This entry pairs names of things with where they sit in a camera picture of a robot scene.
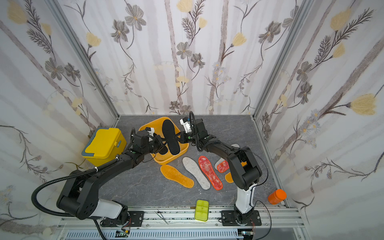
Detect black corrugated cable conduit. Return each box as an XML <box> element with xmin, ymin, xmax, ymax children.
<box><xmin>31</xmin><ymin>166</ymin><xmax>100</xmax><ymax>240</ymax></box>

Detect grey felt insole left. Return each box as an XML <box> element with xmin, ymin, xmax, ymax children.
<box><xmin>182</xmin><ymin>157</ymin><xmax>211</xmax><ymax>190</ymax></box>

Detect yellow lidded box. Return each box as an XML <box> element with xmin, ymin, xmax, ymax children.
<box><xmin>82</xmin><ymin>128</ymin><xmax>127</xmax><ymax>167</ymax></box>

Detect grey felt insole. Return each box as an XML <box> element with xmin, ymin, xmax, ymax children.
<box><xmin>214</xmin><ymin>144</ymin><xmax>240</xmax><ymax>170</ymax></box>
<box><xmin>182</xmin><ymin>157</ymin><xmax>211</xmax><ymax>190</ymax></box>

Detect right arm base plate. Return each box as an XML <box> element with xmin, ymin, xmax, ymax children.
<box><xmin>219</xmin><ymin>210</ymin><xmax>262</xmax><ymax>227</ymax></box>

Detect white slotted cable duct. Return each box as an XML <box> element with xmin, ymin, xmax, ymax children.
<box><xmin>65</xmin><ymin>229</ymin><xmax>245</xmax><ymax>240</ymax></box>

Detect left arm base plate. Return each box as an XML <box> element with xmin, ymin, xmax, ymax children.
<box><xmin>100</xmin><ymin>211</ymin><xmax>145</xmax><ymax>228</ymax></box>

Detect orange translucent insole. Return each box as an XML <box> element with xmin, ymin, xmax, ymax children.
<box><xmin>225</xmin><ymin>162</ymin><xmax>247</xmax><ymax>184</ymax></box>
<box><xmin>160</xmin><ymin>165</ymin><xmax>195</xmax><ymax>189</ymax></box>

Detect red patterned insole left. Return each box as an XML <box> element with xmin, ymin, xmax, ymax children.
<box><xmin>198</xmin><ymin>156</ymin><xmax>223</xmax><ymax>191</ymax></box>

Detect orange cylindrical container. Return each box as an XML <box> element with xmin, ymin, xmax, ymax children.
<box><xmin>268</xmin><ymin>189</ymin><xmax>287</xmax><ymax>205</ymax></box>

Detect red patterned insole right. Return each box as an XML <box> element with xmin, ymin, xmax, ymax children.
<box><xmin>217</xmin><ymin>161</ymin><xmax>230</xmax><ymax>173</ymax></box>

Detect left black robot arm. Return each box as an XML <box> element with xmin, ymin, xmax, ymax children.
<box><xmin>57</xmin><ymin>130</ymin><xmax>167</xmax><ymax>226</ymax></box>

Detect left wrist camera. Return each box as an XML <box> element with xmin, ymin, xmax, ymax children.
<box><xmin>145</xmin><ymin>127</ymin><xmax>155</xmax><ymax>136</ymax></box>

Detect black insole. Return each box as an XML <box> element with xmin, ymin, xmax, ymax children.
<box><xmin>158</xmin><ymin>145</ymin><xmax>169</xmax><ymax>155</ymax></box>
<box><xmin>162</xmin><ymin>120</ymin><xmax>180</xmax><ymax>156</ymax></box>

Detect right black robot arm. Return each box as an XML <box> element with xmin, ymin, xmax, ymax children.
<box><xmin>178</xmin><ymin>115</ymin><xmax>263</xmax><ymax>225</ymax></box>

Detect grey felt insole right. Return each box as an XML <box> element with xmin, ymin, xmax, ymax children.
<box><xmin>214</xmin><ymin>144</ymin><xmax>240</xmax><ymax>170</ymax></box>

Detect aluminium rail frame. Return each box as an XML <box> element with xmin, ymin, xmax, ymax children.
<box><xmin>59</xmin><ymin>205</ymin><xmax>307</xmax><ymax>240</ymax></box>

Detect green compartment box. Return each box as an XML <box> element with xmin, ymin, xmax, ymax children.
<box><xmin>195</xmin><ymin>200</ymin><xmax>210</xmax><ymax>222</ymax></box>

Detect yellow plastic storage tray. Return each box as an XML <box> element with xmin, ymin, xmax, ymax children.
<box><xmin>139</xmin><ymin>117</ymin><xmax>189</xmax><ymax>165</ymax></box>

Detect red patterned insole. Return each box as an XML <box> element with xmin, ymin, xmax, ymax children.
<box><xmin>217</xmin><ymin>161</ymin><xmax>230</xmax><ymax>173</ymax></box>
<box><xmin>198</xmin><ymin>156</ymin><xmax>223</xmax><ymax>191</ymax></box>

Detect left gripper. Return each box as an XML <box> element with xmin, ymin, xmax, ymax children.
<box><xmin>141</xmin><ymin>135</ymin><xmax>170</xmax><ymax>156</ymax></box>

